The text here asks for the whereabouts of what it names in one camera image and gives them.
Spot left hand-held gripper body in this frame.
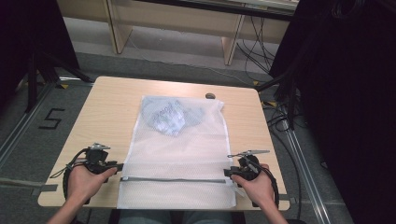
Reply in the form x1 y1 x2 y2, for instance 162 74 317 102
83 142 118 175

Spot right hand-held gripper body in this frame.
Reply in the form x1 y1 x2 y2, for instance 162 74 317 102
227 149 271 182

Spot white mesh laundry bag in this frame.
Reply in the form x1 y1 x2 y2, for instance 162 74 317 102
116 94 238 210

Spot person's right hand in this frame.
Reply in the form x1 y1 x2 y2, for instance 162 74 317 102
230 163 277 208

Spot person's left hand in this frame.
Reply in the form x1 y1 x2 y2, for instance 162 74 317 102
66 160 119 203

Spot grey printed garment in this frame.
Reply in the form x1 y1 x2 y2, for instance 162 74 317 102
141 95 206 137

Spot person's legs in jeans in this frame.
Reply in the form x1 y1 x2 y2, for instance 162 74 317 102
117 209 233 224

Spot grey floor tape strip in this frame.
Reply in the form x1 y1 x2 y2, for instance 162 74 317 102
0 176 59 198

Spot black metal stand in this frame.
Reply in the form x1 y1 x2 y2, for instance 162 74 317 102
23 49 95 114
256 72 308 132

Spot black curtain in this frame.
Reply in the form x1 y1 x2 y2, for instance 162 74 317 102
0 0 81 108
268 0 396 224

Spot light wooden desk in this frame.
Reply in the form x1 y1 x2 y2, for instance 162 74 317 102
56 0 301 66

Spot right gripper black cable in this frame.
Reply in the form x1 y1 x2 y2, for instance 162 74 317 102
254 163 280 209

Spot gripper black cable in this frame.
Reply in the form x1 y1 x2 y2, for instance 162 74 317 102
49 147 92 202
254 163 280 209

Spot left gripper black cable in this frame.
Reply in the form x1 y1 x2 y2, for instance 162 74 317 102
49 147 92 202

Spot metal floor rail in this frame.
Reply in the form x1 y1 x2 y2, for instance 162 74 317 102
0 82 59 167
280 119 332 224

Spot black floor cables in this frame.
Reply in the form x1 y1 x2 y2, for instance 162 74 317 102
262 101 304 220

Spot bundle of black cables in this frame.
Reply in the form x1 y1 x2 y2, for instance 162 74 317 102
235 15 278 82

